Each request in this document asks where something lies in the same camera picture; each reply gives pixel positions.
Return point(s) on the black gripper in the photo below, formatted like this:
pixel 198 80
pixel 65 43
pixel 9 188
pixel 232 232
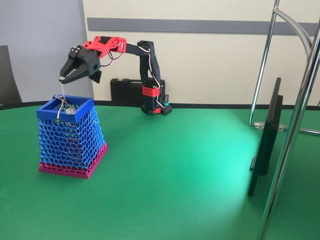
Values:
pixel 86 59

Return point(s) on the blue and pink lattice basket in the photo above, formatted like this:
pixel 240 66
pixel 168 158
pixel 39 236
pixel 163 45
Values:
pixel 72 150

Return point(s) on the clear plastic clip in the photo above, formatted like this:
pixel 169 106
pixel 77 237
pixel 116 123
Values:
pixel 259 124
pixel 281 128

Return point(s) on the chrome tube stand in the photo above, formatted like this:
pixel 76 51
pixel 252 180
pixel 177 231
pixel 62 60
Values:
pixel 274 192

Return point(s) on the black plastic tool case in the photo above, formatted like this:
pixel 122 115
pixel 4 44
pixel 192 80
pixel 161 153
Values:
pixel 125 90

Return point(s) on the black LED light panel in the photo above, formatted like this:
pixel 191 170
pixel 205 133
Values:
pixel 265 150

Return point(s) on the green cloth with black rim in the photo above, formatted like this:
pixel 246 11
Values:
pixel 150 200

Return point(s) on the black perforated base block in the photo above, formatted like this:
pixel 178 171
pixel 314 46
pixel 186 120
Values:
pixel 167 110

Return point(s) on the thin white cable piece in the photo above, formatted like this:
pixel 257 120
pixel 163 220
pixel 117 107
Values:
pixel 62 87

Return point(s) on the dark chair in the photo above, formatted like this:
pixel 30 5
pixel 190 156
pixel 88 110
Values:
pixel 7 80

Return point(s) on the small gripper-mounted camera module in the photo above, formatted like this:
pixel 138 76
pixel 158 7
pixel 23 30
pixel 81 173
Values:
pixel 96 76

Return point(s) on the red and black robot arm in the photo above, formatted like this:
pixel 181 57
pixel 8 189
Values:
pixel 152 91

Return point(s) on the grey wall rail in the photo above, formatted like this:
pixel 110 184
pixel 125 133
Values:
pixel 200 26

